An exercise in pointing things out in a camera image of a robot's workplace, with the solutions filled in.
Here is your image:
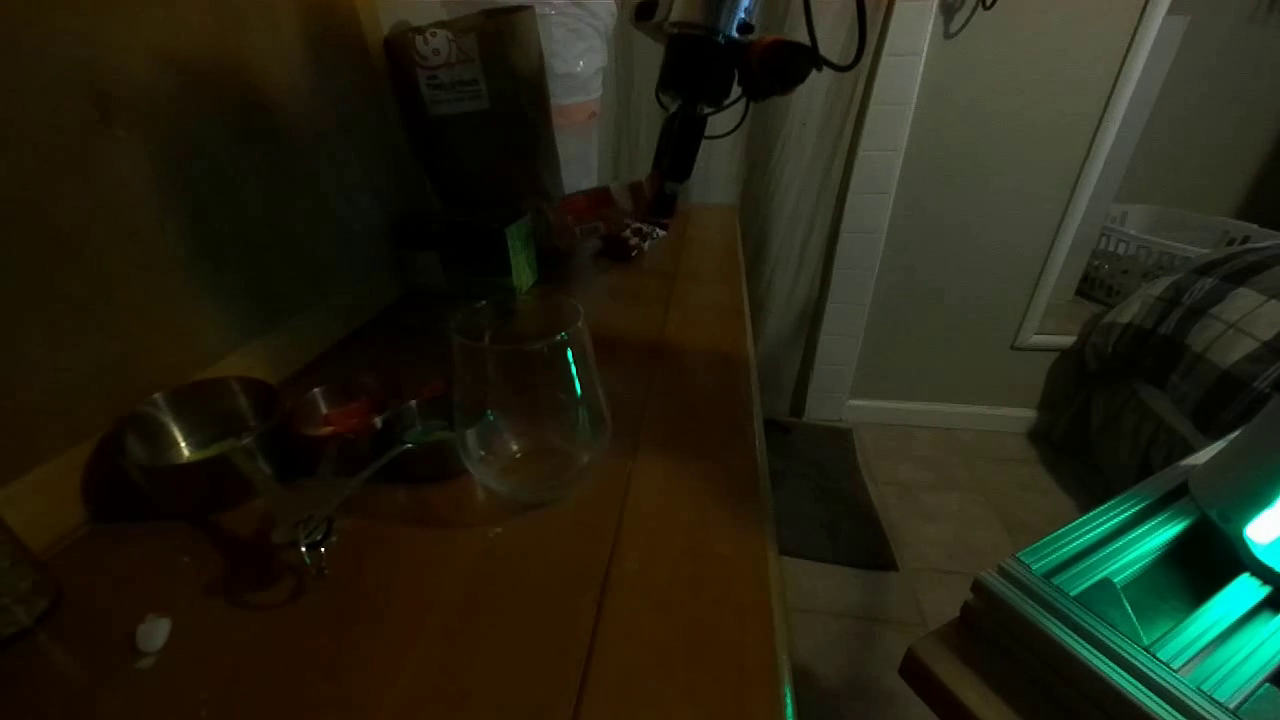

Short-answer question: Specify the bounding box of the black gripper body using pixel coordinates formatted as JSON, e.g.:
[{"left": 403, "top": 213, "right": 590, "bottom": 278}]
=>
[{"left": 653, "top": 34, "right": 735, "bottom": 128}]

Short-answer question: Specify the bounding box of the red capped spice bottle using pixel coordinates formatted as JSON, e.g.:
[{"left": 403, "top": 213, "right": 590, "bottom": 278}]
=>
[{"left": 586, "top": 196, "right": 673, "bottom": 267}]

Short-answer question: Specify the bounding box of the small green box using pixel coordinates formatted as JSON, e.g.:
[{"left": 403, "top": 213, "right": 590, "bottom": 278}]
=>
[{"left": 495, "top": 213, "right": 545, "bottom": 295}]

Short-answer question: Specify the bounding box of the clear stemless glass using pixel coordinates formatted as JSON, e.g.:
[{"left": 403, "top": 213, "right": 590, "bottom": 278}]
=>
[{"left": 444, "top": 291, "right": 615, "bottom": 513}]

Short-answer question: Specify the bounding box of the dark floor mat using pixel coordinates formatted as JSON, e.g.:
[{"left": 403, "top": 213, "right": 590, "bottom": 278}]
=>
[{"left": 761, "top": 417, "right": 901, "bottom": 575}]

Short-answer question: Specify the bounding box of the small metal measuring cup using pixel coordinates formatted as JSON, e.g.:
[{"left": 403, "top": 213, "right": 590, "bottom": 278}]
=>
[{"left": 271, "top": 374, "right": 421, "bottom": 575}]

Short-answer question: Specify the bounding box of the wooden dresser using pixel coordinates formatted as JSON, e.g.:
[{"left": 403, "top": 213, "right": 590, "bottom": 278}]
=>
[{"left": 0, "top": 196, "right": 801, "bottom": 720}]

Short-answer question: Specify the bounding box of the white laundry basket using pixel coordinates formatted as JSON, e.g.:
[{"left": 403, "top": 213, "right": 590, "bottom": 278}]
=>
[{"left": 1072, "top": 200, "right": 1280, "bottom": 313}]

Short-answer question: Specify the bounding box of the wooden back panel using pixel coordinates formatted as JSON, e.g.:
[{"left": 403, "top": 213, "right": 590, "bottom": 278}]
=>
[{"left": 0, "top": 0, "right": 415, "bottom": 537}]

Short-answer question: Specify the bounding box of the large metal measuring cup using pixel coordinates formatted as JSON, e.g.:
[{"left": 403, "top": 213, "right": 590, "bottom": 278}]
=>
[{"left": 81, "top": 374, "right": 291, "bottom": 526}]

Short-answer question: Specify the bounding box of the small white scrap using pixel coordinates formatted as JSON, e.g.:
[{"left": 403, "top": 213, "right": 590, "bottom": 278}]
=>
[{"left": 129, "top": 607, "right": 181, "bottom": 673}]

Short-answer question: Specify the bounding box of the grey textured object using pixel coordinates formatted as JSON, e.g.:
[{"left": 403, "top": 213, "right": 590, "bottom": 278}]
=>
[{"left": 0, "top": 516, "right": 64, "bottom": 642}]

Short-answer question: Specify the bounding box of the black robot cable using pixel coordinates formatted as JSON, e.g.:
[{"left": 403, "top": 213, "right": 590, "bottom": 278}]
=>
[{"left": 794, "top": 0, "right": 872, "bottom": 79}]

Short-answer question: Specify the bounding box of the white door frame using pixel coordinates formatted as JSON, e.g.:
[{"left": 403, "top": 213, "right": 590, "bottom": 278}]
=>
[{"left": 794, "top": 0, "right": 944, "bottom": 428}]

